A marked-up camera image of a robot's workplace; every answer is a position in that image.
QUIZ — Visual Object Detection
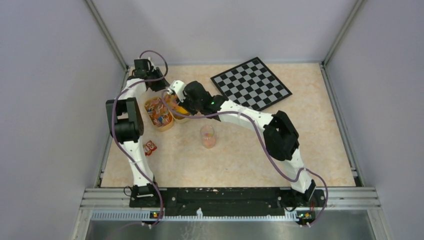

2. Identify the yellow plastic scoop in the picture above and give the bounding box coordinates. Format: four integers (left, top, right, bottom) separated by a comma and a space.
175, 105, 190, 115

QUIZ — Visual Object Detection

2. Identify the clear glass jar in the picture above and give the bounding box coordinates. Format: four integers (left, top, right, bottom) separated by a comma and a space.
200, 125, 217, 149

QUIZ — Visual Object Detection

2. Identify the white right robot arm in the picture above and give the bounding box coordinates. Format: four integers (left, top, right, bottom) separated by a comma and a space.
170, 80, 316, 206

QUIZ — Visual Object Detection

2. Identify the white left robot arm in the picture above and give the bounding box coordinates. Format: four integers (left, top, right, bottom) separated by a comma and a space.
105, 57, 165, 207

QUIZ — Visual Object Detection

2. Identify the cream tray with gummies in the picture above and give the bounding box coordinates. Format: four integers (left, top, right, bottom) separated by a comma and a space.
164, 93, 190, 124

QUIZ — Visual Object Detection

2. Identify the yellow tray with lollipops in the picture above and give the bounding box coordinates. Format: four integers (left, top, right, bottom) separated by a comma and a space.
144, 96, 174, 132

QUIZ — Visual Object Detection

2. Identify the red owl toy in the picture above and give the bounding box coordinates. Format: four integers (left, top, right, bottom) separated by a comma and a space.
143, 140, 157, 156

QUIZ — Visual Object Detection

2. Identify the black white chessboard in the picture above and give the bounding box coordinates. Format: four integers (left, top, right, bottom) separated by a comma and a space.
210, 57, 292, 112

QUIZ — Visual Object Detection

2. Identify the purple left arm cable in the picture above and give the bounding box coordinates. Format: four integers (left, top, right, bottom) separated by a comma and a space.
110, 50, 169, 229

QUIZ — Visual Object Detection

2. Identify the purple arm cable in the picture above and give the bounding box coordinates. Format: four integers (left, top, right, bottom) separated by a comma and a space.
161, 89, 329, 228
110, 50, 169, 229

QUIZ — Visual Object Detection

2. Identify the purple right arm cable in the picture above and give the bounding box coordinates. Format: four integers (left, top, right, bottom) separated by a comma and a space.
161, 89, 329, 228

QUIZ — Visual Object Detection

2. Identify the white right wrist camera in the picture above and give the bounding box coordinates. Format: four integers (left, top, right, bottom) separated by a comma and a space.
167, 80, 186, 102

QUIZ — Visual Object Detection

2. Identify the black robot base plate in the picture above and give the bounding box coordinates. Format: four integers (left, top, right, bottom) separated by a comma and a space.
129, 186, 326, 217

